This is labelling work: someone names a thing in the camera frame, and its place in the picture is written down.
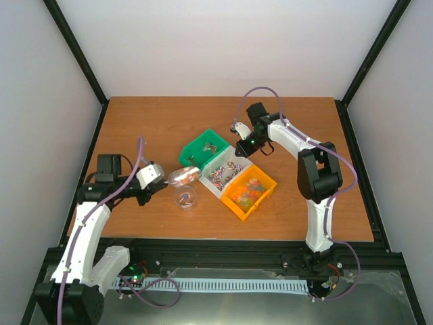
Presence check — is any silver metal scoop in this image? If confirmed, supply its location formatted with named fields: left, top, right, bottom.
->
left=166, top=166, right=202, bottom=188

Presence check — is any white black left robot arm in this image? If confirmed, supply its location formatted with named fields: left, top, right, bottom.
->
left=34, top=154, right=167, bottom=324

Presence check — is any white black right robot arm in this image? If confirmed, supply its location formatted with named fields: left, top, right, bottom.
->
left=231, top=102, right=343, bottom=274

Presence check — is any blue lollipop in jar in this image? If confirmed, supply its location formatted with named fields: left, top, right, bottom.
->
left=179, top=193, right=191, bottom=206

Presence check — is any clear plastic jar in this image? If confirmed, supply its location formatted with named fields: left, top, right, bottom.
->
left=174, top=186, right=198, bottom=211

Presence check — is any orange plastic bin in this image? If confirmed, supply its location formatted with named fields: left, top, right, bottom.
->
left=221, top=165, right=277, bottom=221

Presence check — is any green plastic bin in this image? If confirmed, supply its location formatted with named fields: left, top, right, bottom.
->
left=179, top=129, right=229, bottom=170

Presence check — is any white translucent plastic bin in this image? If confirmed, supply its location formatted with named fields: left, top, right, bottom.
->
left=200, top=146, right=253, bottom=199

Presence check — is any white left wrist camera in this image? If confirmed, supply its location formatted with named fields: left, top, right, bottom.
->
left=136, top=163, right=165, bottom=190

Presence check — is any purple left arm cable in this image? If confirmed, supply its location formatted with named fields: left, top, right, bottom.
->
left=55, top=136, right=181, bottom=325

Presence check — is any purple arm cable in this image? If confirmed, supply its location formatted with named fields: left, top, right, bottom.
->
left=55, top=136, right=181, bottom=325
left=233, top=86, right=362, bottom=302

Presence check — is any black aluminium frame rail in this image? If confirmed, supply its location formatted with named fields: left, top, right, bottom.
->
left=20, top=236, right=427, bottom=325

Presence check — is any light blue slotted cable duct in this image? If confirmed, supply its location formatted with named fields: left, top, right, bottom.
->
left=112, top=276, right=309, bottom=295

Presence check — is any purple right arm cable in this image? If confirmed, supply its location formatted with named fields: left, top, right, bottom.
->
left=233, top=86, right=362, bottom=302

